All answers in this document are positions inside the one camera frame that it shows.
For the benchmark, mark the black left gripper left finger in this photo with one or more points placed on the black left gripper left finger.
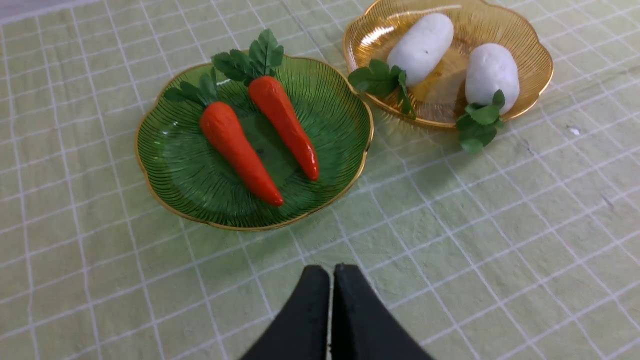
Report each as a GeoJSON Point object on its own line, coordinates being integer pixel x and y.
{"type": "Point", "coordinates": [300, 330]}

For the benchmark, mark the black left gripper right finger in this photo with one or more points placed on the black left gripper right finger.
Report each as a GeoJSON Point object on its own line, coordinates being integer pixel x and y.
{"type": "Point", "coordinates": [362, 328]}

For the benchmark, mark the orange toy carrot with leaves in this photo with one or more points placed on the orange toy carrot with leaves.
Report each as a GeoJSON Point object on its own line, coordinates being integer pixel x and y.
{"type": "Point", "coordinates": [256, 70]}

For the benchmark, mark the white toy radish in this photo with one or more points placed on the white toy radish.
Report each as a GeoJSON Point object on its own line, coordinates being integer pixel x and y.
{"type": "Point", "coordinates": [491, 89]}
{"type": "Point", "coordinates": [409, 62]}

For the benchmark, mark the green checkered tablecloth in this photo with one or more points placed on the green checkered tablecloth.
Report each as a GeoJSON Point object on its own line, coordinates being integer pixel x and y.
{"type": "Point", "coordinates": [528, 250]}

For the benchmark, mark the green glass plate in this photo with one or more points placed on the green glass plate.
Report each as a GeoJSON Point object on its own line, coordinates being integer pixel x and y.
{"type": "Point", "coordinates": [191, 179]}

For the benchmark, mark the amber glass plate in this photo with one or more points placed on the amber glass plate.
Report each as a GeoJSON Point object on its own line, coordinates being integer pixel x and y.
{"type": "Point", "coordinates": [440, 99]}

